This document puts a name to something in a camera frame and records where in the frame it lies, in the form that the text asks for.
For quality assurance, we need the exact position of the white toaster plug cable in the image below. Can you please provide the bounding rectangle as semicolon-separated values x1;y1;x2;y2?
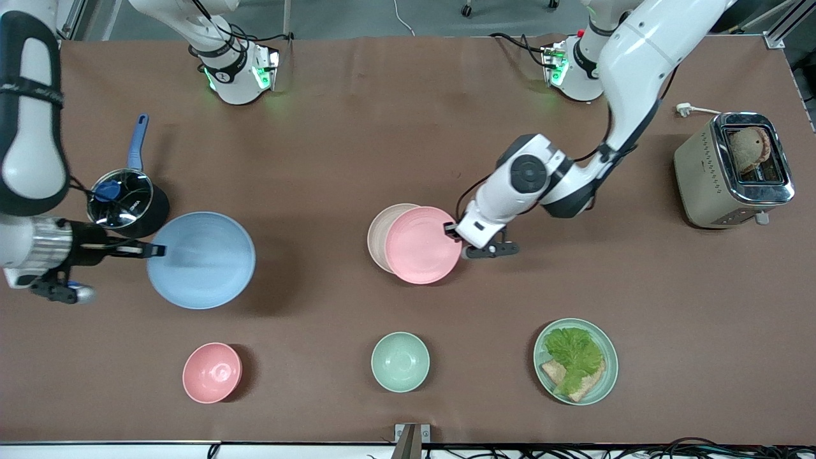
676;103;724;119

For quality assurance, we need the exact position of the beige shallow bowl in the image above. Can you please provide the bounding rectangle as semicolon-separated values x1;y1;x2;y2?
367;203;421;273

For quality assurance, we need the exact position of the aluminium frame post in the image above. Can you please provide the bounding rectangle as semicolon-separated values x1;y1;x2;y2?
56;0;87;40
762;0;816;50

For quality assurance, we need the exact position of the beige chrome toaster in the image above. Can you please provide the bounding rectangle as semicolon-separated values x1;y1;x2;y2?
674;112;796;229

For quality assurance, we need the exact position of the glass lid blue knob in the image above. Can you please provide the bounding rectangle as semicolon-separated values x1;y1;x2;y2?
87;168;154;230

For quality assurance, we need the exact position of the blue shallow bowl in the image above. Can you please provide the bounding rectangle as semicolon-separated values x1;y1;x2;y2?
147;212;256;310

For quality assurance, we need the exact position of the black right base cable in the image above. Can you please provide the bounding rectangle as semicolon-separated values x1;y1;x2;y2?
229;24;295;47

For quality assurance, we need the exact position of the small deep green bowl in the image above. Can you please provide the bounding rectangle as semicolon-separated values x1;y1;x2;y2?
371;331;431;393

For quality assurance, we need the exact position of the pink shallow bowl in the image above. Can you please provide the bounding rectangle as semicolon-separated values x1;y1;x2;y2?
384;206;463;285

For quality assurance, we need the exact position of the black saucepan blue handle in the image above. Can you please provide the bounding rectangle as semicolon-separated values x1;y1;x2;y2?
86;113;171;239

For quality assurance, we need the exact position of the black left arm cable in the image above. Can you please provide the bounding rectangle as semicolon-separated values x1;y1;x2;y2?
455;105;638;224

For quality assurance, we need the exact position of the black base cable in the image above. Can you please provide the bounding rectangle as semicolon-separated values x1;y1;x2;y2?
229;24;295;47
490;32;555;68

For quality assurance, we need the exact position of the brown toast slice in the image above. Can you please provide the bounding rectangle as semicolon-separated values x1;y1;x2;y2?
729;126;772;176

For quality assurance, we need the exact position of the white floor cable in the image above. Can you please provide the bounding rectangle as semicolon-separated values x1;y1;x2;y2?
393;0;416;37

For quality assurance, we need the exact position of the green plate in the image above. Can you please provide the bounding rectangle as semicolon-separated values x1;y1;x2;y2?
534;318;619;406

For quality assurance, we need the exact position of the green lettuce leaf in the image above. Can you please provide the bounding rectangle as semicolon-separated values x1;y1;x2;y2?
543;327;605;396

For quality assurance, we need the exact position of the metal table edge bracket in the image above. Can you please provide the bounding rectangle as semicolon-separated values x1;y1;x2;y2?
394;423;431;459

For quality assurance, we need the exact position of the black left base cable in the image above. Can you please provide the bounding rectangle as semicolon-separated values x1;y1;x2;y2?
490;32;555;68

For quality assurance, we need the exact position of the black floor cable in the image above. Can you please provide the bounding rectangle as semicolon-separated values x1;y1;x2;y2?
650;437;816;459

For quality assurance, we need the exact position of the small deep pink bowl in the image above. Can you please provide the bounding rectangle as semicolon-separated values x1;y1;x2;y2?
182;342;243;404

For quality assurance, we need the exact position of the brown bread slice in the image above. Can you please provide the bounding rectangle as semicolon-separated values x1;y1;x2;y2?
541;359;606;403

